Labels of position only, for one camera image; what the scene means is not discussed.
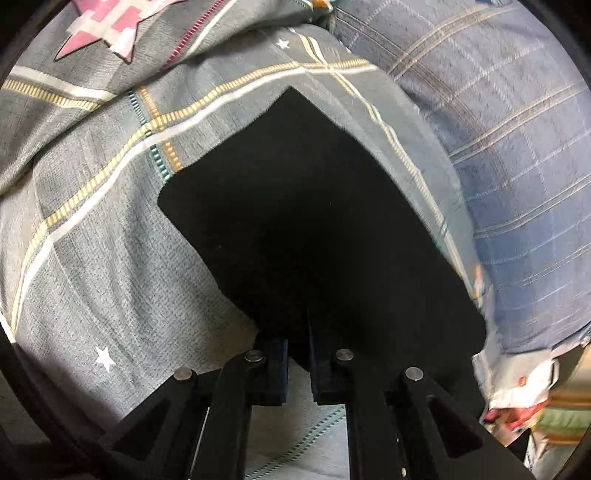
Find black pants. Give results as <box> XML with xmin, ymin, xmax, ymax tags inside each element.
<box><xmin>156</xmin><ymin>86</ymin><xmax>488</xmax><ymax>416</ymax></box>

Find grey star patterned quilt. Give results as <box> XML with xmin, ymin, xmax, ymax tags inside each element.
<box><xmin>1</xmin><ymin>1</ymin><xmax>503</xmax><ymax>479</ymax></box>

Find blue plaid pillow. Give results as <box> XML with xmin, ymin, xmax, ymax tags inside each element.
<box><xmin>329</xmin><ymin>0</ymin><xmax>590</xmax><ymax>353</ymax></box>

